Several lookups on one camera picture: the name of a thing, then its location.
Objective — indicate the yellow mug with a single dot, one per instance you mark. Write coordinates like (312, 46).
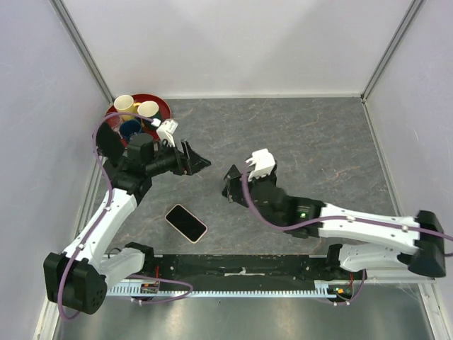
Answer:
(127, 106)

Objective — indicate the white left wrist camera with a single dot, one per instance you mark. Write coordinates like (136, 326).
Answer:
(165, 130)

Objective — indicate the light blue cable duct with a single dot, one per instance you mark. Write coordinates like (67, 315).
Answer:
(137, 289)

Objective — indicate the pink-cased smartphone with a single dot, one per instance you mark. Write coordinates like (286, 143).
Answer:
(186, 223)

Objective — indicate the aluminium frame rail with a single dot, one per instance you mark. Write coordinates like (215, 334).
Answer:
(395, 276)

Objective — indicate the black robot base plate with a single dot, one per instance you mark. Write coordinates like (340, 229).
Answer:
(247, 272)

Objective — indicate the black round-base phone stand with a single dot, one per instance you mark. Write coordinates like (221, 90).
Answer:
(108, 141)

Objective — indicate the black smartphone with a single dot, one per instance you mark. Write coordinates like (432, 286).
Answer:
(109, 143)

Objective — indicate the dark blue mug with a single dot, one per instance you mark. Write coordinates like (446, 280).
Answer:
(130, 128)

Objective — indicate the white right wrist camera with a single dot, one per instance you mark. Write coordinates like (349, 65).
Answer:
(262, 163)

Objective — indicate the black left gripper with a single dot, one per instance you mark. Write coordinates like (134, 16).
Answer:
(190, 163)

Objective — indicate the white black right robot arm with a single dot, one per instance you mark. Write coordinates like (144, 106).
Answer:
(416, 243)

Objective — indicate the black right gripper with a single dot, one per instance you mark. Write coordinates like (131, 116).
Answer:
(272, 177)

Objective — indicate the black angled desk phone stand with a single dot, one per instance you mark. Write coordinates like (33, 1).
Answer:
(232, 190)

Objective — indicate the clear drinking glass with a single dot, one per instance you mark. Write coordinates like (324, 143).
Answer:
(114, 121)

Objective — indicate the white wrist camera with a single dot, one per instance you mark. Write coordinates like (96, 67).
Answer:
(165, 130)
(262, 163)

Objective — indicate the green mug white inside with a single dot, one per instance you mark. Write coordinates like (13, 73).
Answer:
(149, 110)

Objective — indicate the red round tray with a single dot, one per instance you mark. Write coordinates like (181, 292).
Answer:
(164, 108)

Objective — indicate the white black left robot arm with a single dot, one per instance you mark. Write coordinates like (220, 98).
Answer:
(80, 277)

